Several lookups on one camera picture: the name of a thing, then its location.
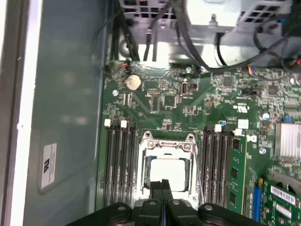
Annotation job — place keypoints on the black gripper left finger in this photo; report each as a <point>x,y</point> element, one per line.
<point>155,212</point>

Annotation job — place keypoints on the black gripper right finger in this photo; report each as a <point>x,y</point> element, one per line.
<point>174,212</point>

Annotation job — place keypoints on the silver CPU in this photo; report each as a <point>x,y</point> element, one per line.
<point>169,169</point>

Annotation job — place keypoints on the metal CPU locking lever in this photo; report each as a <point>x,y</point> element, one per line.
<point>198,176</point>

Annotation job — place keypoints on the metal socket cover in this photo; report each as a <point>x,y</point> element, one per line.
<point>155,147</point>

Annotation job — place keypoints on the CPU socket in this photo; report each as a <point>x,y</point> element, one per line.
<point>143,164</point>

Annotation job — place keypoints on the green RAM stick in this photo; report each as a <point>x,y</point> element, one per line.
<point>237,169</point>

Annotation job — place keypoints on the black graphics card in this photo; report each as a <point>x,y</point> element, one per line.
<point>282,202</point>

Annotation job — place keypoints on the green motherboard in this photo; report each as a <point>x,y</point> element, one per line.
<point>200,101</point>

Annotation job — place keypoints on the white case sticker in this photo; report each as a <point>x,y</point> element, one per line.
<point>49,164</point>

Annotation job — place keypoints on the silver coin cell battery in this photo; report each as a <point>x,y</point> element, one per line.
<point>132,82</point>

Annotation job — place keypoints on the silver chipset heatsink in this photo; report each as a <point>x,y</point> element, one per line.
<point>289,141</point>

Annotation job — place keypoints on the black PC case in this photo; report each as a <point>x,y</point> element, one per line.
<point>70,94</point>

